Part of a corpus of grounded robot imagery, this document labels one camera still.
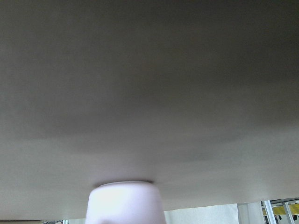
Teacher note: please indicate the pink plastic cup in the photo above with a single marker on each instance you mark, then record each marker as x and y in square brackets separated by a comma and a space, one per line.
[132, 202]

